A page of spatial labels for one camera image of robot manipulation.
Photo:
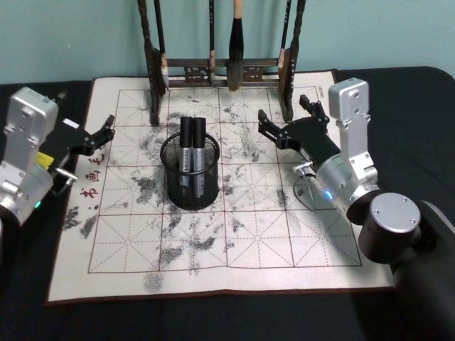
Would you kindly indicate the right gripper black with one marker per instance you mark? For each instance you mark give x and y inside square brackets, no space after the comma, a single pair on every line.
[309,136]

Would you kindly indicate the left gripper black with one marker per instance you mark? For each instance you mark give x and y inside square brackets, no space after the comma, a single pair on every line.
[71,140]

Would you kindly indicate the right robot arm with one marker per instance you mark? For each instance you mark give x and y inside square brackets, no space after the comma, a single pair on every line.
[391,227]

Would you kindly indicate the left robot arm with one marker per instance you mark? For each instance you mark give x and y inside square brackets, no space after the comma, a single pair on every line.
[26,117]

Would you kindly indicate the dark wooden brush rack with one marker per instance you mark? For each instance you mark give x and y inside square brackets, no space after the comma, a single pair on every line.
[156,106]

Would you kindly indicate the black and silver marker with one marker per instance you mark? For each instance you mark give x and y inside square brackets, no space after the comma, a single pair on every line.
[185,131]
[199,133]

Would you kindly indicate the black mesh pen holder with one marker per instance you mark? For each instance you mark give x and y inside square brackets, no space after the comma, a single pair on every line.
[192,199]

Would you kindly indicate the cream gridded calligraphy felt mat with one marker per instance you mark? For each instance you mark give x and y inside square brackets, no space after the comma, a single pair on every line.
[249,248]

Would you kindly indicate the black table cloth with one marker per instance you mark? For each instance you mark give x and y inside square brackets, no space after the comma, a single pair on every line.
[213,323]

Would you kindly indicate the pale green wall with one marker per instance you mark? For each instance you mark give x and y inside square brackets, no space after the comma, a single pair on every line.
[71,35]

